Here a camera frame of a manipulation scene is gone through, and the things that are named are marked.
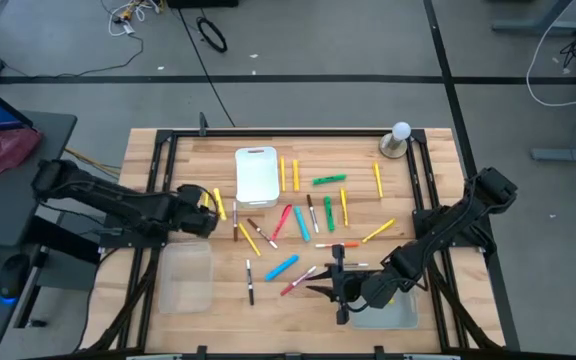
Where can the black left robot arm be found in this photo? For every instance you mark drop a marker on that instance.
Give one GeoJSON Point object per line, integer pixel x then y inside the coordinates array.
{"type": "Point", "coordinates": [118, 200]}

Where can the thick blue highlighter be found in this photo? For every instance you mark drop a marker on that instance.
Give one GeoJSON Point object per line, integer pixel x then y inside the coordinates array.
{"type": "Point", "coordinates": [302, 224]}
{"type": "Point", "coordinates": [282, 268]}

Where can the grey plastic bin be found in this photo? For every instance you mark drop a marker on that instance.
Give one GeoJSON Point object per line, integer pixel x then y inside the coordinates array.
{"type": "Point", "coordinates": [398, 317]}

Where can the black box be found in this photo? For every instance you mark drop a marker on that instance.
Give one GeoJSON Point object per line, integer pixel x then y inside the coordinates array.
{"type": "Point", "coordinates": [203, 3]}

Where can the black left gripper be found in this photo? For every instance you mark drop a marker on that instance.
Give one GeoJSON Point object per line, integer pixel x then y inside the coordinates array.
{"type": "Point", "coordinates": [200, 222]}

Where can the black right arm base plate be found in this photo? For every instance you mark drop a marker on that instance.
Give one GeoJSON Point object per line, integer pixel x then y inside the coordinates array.
{"type": "Point", "coordinates": [418, 217]}

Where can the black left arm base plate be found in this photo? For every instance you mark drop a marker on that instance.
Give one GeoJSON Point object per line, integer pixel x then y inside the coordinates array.
{"type": "Point", "coordinates": [118, 241]}

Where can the clear plastic bin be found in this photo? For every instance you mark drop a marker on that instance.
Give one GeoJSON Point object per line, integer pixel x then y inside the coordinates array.
{"type": "Point", "coordinates": [185, 280]}

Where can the black dry-erase marker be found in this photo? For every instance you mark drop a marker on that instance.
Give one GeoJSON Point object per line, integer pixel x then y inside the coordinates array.
{"type": "Point", "coordinates": [250, 290]}

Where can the thin pink highlighter pen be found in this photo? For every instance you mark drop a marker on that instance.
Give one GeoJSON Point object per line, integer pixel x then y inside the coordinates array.
{"type": "Point", "coordinates": [282, 221]}

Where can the thick green highlighter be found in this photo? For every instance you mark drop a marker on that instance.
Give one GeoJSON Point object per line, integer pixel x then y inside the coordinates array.
{"type": "Point", "coordinates": [329, 214]}
{"type": "Point", "coordinates": [329, 179]}

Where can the light bulb on round base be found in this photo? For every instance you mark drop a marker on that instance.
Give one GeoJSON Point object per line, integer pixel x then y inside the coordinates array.
{"type": "Point", "coordinates": [401, 131]}

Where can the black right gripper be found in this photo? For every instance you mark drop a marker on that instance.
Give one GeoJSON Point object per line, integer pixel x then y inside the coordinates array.
{"type": "Point", "coordinates": [353, 287]}

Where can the white plastic bin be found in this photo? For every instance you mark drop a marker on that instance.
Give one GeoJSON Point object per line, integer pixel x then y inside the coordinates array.
{"type": "Point", "coordinates": [257, 175]}

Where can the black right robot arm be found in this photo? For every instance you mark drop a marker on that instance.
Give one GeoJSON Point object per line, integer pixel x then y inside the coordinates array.
{"type": "Point", "coordinates": [443, 227]}

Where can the black desk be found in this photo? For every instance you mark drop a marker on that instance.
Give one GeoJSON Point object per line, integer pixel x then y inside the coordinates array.
{"type": "Point", "coordinates": [18, 210]}

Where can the black computer mouse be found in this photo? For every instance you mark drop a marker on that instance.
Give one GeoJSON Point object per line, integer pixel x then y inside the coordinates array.
{"type": "Point", "coordinates": [13, 275]}

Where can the pink Expo marker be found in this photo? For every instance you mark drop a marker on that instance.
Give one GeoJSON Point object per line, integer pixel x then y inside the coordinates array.
{"type": "Point", "coordinates": [298, 281]}

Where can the grey desk leg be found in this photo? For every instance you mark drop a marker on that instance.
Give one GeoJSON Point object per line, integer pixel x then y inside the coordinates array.
{"type": "Point", "coordinates": [568, 154]}
{"type": "Point", "coordinates": [533, 26]}

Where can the small black post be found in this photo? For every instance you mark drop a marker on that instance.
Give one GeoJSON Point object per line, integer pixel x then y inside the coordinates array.
{"type": "Point", "coordinates": [203, 122]}

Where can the orange Expo marker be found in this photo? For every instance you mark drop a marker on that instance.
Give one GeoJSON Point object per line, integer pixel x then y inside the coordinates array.
{"type": "Point", "coordinates": [323, 245]}

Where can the thin yellow highlighter pen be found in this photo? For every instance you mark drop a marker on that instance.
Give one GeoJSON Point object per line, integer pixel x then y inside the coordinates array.
{"type": "Point", "coordinates": [378, 180]}
{"type": "Point", "coordinates": [344, 206]}
{"type": "Point", "coordinates": [249, 239]}
{"type": "Point", "coordinates": [379, 230]}
{"type": "Point", "coordinates": [283, 175]}

